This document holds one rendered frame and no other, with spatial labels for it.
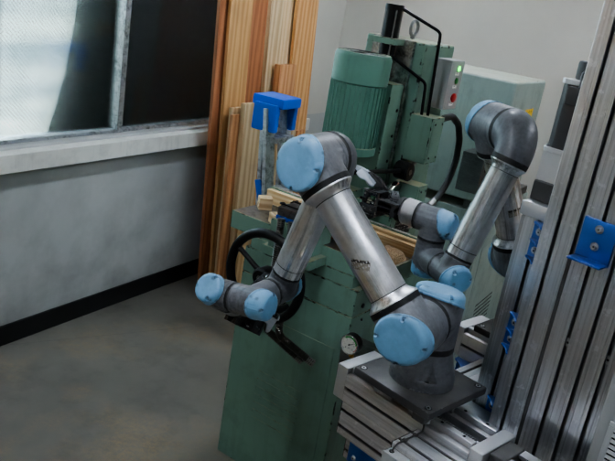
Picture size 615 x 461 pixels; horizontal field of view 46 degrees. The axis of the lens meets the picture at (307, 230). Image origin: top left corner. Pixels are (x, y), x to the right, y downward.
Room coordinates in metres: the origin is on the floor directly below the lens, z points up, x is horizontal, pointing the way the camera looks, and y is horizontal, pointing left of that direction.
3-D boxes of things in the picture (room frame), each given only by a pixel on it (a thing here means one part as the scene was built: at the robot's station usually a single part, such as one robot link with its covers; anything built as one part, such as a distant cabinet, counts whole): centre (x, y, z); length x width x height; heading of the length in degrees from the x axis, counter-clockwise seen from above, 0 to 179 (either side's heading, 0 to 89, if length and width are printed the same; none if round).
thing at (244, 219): (2.18, -0.03, 0.87); 0.61 x 0.30 x 0.06; 57
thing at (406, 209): (1.93, -0.27, 1.09); 0.08 x 0.05 x 0.08; 147
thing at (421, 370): (1.52, -0.32, 0.87); 0.15 x 0.15 x 0.10
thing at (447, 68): (2.46, -0.37, 1.40); 0.10 x 0.06 x 0.16; 147
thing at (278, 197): (2.28, -0.10, 0.92); 0.60 x 0.02 x 0.05; 57
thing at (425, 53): (2.52, -0.24, 1.16); 0.22 x 0.22 x 0.72; 57
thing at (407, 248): (2.22, -0.16, 0.92); 0.55 x 0.02 x 0.04; 57
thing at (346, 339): (1.95, -0.19, 0.65); 0.06 x 0.04 x 0.08; 57
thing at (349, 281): (2.22, -0.05, 0.82); 0.40 x 0.21 x 0.04; 57
